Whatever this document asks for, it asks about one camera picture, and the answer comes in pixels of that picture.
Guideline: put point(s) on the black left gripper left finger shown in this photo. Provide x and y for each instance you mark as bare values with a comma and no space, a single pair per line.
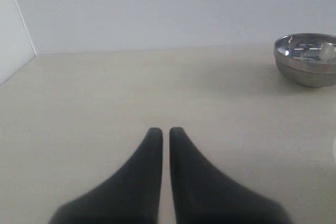
130,195

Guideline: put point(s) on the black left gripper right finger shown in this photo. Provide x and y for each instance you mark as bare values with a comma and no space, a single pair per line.
203,194

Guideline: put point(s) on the stainless steel bowl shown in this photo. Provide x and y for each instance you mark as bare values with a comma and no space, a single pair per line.
307,59

